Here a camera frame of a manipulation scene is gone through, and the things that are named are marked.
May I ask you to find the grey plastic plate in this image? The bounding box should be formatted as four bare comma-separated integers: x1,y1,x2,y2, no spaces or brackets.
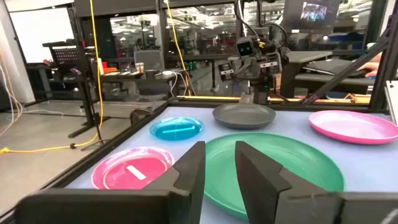
212,103,277,131

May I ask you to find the red transparent plastic plate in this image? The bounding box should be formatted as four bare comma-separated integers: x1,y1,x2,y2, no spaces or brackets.
91,146,175,190

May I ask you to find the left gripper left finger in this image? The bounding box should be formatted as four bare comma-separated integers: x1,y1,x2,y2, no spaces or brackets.
15,141,206,224

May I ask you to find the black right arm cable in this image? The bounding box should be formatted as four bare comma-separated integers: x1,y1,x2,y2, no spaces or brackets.
233,0,290,47

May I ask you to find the black diagonal frame brace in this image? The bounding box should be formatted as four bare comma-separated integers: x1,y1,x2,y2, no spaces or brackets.
301,23,398,105

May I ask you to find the person's hand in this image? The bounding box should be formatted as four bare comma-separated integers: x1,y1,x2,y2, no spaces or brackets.
357,53,382,78

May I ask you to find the yellow hanging cable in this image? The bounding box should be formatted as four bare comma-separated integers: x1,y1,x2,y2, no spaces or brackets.
164,0,192,96
0,0,105,156

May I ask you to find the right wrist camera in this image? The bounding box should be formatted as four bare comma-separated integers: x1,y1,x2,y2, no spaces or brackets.
235,36,255,58

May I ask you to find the black pegboard stand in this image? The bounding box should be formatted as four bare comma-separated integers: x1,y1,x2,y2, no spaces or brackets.
42,40,111,139

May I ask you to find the grey office chair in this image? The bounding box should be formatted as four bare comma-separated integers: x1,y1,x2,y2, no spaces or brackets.
133,49,172,100

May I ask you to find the blue transparent plastic plate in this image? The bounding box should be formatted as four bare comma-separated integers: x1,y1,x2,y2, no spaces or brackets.
149,116,205,141

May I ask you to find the white frame bracket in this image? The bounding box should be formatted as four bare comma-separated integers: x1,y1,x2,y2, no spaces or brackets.
384,80,398,125

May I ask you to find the wall monitor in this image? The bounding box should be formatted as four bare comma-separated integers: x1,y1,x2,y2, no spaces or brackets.
283,0,340,31

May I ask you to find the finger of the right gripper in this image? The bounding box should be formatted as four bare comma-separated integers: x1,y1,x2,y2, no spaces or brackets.
247,58,261,80
234,59,248,80

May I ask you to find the grey standing desk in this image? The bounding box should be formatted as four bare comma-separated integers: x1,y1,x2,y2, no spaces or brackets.
279,50,377,99

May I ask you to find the pink opaque plastic plate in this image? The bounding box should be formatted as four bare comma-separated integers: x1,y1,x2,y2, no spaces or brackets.
308,110,398,146

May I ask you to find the dark teal bowl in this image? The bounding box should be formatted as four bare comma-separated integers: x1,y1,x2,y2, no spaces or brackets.
203,133,345,221

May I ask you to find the dark cluttered desk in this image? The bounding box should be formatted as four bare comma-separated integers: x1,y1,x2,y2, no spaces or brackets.
93,70,187,97

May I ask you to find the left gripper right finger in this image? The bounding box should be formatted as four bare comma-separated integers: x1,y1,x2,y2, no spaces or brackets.
234,141,398,224

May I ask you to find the dark laptop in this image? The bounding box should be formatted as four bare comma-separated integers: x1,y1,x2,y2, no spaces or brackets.
302,58,368,77

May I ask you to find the whiteboard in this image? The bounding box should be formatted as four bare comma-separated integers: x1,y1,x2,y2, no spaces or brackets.
9,7,75,64

